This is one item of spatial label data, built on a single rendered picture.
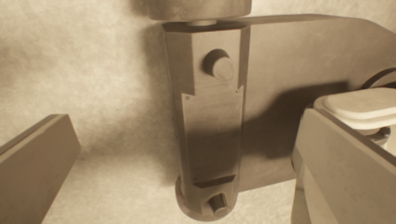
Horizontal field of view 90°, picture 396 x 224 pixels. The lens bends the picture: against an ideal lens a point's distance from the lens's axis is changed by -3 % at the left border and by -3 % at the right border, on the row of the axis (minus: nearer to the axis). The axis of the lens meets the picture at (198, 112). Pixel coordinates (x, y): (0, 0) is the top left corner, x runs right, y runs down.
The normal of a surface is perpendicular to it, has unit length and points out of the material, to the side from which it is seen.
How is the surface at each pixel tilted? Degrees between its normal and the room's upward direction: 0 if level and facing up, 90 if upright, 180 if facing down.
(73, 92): 0
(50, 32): 0
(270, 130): 0
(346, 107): 90
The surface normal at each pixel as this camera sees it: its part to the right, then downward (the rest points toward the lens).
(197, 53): 0.22, 0.47
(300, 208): -0.04, -0.87
